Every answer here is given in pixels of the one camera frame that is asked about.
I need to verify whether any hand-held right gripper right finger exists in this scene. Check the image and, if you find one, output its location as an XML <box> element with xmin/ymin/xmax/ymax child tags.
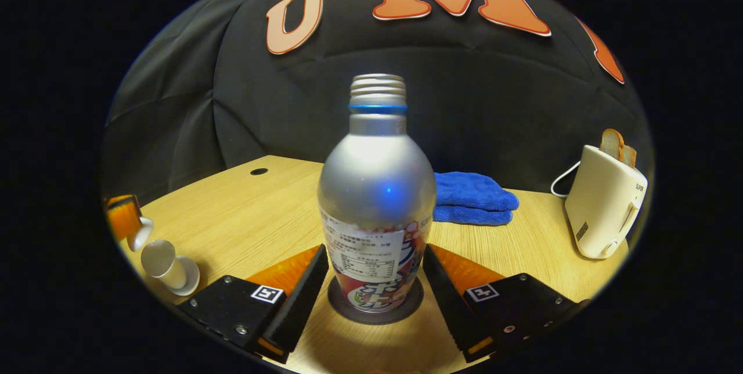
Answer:
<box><xmin>423</xmin><ymin>244</ymin><xmax>590</xmax><ymax>364</ymax></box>

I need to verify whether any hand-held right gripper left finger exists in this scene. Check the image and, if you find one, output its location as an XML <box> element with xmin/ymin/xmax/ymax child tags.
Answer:
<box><xmin>177</xmin><ymin>244</ymin><xmax>330</xmax><ymax>364</ymax></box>

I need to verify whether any white teacup lid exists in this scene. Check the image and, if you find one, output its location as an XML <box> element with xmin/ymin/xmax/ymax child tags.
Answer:
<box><xmin>128</xmin><ymin>217</ymin><xmax>155</xmax><ymax>253</ymax></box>

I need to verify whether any dark round coaster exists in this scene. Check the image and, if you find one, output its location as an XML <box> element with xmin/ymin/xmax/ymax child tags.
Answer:
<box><xmin>327</xmin><ymin>275</ymin><xmax>424</xmax><ymax>326</ymax></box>

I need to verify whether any white teacup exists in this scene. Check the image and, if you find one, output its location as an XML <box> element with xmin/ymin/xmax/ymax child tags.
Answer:
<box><xmin>140</xmin><ymin>239</ymin><xmax>187</xmax><ymax>290</ymax></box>

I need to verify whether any silver water bottle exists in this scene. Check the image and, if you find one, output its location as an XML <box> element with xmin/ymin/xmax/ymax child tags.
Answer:
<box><xmin>318</xmin><ymin>74</ymin><xmax>437</xmax><ymax>314</ymax></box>

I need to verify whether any blue towel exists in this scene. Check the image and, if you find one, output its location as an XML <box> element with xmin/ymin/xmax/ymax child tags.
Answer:
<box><xmin>432</xmin><ymin>172</ymin><xmax>520</xmax><ymax>226</ymax></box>

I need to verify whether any cream toaster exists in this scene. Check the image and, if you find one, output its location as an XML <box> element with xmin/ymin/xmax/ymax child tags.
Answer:
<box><xmin>564</xmin><ymin>145</ymin><xmax>648</xmax><ymax>260</ymax></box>

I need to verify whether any black backdrop cloth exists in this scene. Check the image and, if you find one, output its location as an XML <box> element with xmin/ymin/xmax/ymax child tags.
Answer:
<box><xmin>104</xmin><ymin>0</ymin><xmax>654</xmax><ymax>206</ymax></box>

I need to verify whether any white power cable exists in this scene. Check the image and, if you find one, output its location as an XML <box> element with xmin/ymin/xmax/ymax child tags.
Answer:
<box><xmin>550</xmin><ymin>160</ymin><xmax>582</xmax><ymax>199</ymax></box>

